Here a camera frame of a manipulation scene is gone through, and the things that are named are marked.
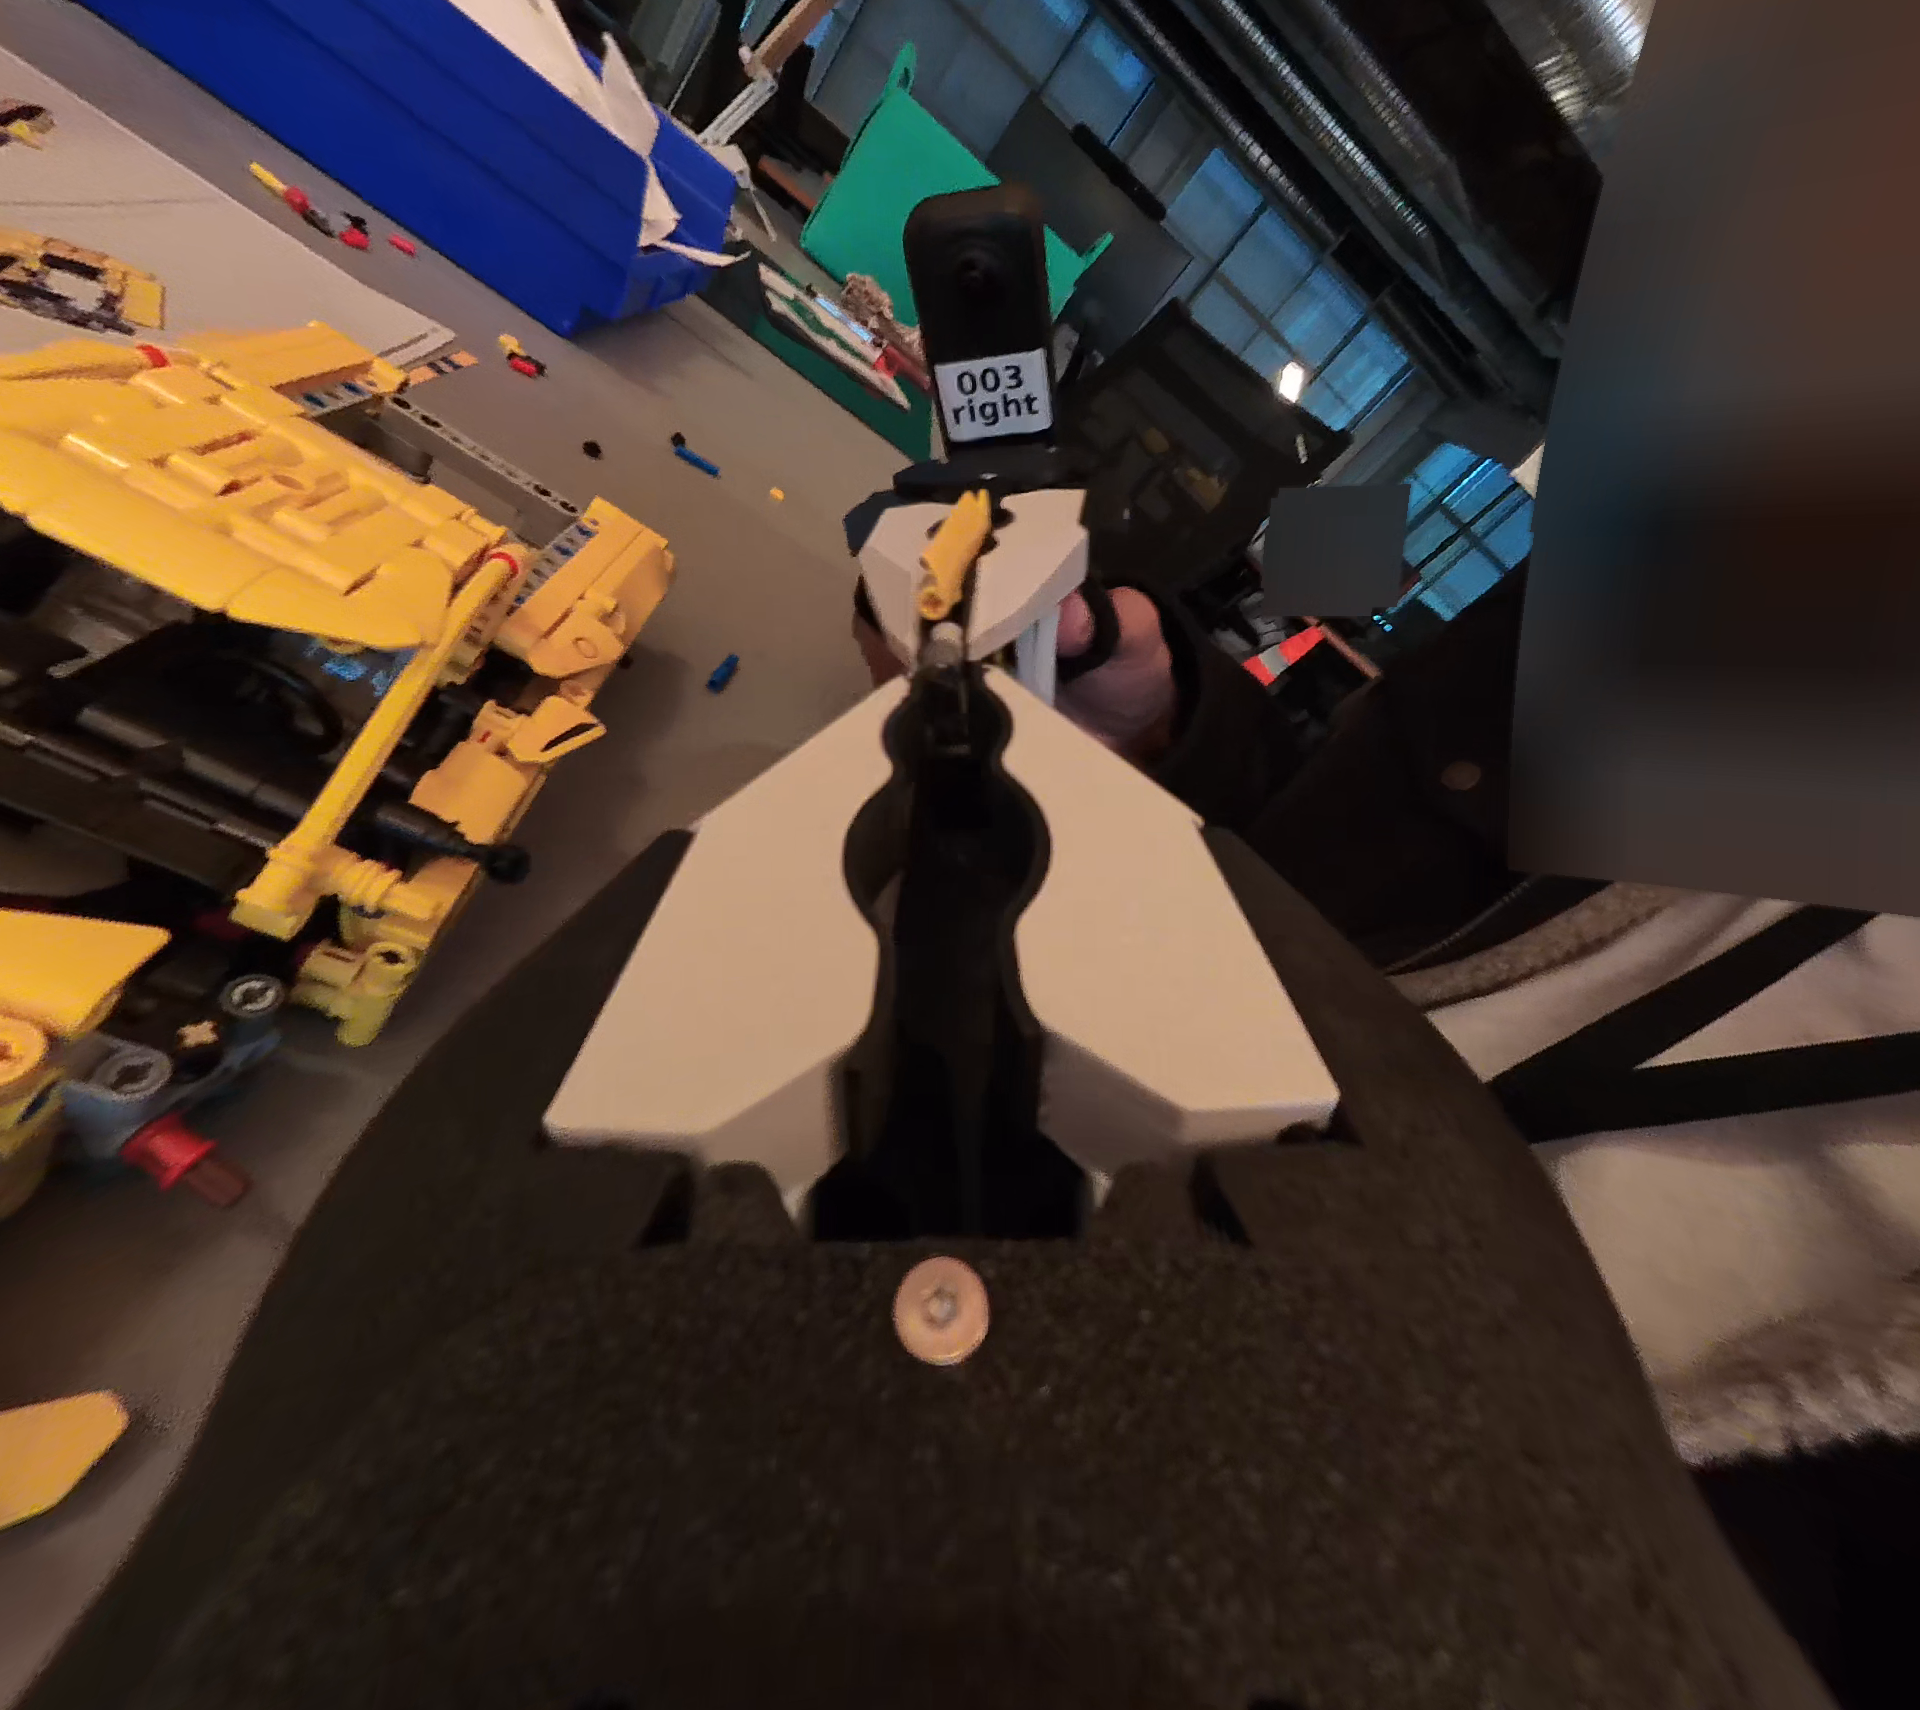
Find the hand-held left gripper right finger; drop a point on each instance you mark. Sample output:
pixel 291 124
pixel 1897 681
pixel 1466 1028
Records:
pixel 1170 991

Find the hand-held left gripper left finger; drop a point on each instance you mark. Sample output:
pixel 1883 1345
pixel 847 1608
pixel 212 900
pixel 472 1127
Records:
pixel 720 991

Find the blue plastic bin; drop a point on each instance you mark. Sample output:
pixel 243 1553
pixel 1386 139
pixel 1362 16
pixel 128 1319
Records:
pixel 300 15

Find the yellow toy brick car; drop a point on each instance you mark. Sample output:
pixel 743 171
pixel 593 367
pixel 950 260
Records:
pixel 224 465

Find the open instruction booklet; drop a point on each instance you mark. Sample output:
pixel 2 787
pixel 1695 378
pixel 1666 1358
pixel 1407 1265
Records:
pixel 121 181

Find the teal plastic bin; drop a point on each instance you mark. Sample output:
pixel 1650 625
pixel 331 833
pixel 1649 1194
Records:
pixel 885 181

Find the green cutting mat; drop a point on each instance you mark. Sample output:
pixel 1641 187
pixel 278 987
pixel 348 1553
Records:
pixel 840 374

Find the brown fleece-lined jacket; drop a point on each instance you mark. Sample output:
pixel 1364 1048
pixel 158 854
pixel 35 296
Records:
pixel 1351 810

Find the yellow panel with axle pin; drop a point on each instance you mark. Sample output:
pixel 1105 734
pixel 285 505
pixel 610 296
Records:
pixel 953 548

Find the scattered small brick pins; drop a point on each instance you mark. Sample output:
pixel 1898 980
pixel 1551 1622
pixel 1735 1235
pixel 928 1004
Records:
pixel 308 203

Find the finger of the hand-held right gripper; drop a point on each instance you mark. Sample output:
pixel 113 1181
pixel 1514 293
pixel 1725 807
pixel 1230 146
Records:
pixel 897 585
pixel 1029 570

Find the person's right hand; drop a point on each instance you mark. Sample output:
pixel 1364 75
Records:
pixel 1141 690

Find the wooden model kit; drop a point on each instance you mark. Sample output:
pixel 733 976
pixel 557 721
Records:
pixel 879 308

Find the white striped shirt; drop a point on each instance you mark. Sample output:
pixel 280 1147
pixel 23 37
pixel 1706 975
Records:
pixel 1725 1140

